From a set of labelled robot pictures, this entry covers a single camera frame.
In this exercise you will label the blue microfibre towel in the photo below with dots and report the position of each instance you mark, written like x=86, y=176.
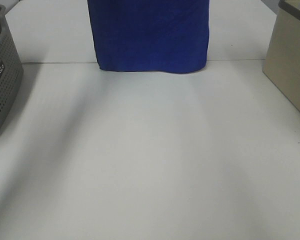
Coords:
x=150, y=35

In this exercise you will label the beige storage box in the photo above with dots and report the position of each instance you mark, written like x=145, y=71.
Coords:
x=282, y=62

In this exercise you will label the grey perforated plastic basket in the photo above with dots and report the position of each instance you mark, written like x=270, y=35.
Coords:
x=11, y=69

